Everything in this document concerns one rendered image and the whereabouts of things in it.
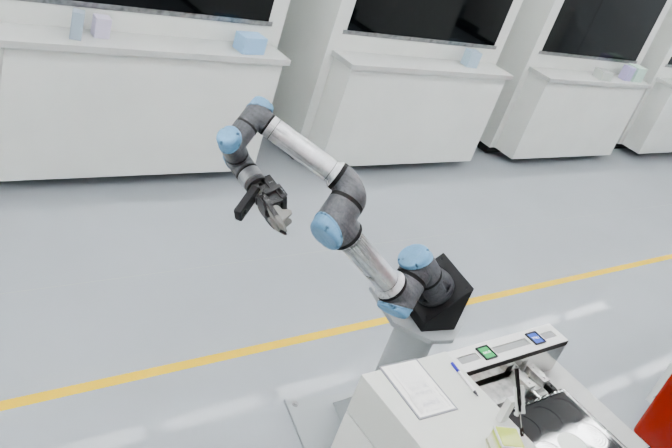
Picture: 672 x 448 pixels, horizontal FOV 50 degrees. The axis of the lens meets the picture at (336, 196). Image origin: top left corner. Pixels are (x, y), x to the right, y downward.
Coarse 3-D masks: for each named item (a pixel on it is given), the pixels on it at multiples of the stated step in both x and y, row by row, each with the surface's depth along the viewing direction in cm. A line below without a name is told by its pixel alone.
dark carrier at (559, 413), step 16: (544, 400) 232; (560, 400) 235; (512, 416) 221; (528, 416) 223; (544, 416) 226; (560, 416) 228; (576, 416) 230; (528, 432) 217; (544, 432) 219; (560, 432) 221; (576, 432) 223; (592, 432) 226
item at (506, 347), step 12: (504, 336) 246; (516, 336) 248; (552, 336) 256; (468, 348) 234; (492, 348) 239; (504, 348) 241; (516, 348) 242; (528, 348) 244; (540, 348) 246; (456, 360) 226; (468, 360) 229; (480, 360) 230; (492, 360) 232; (504, 360) 234
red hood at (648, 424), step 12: (660, 396) 173; (648, 408) 176; (660, 408) 173; (648, 420) 175; (660, 420) 173; (636, 432) 178; (648, 432) 176; (660, 432) 173; (648, 444) 176; (660, 444) 173
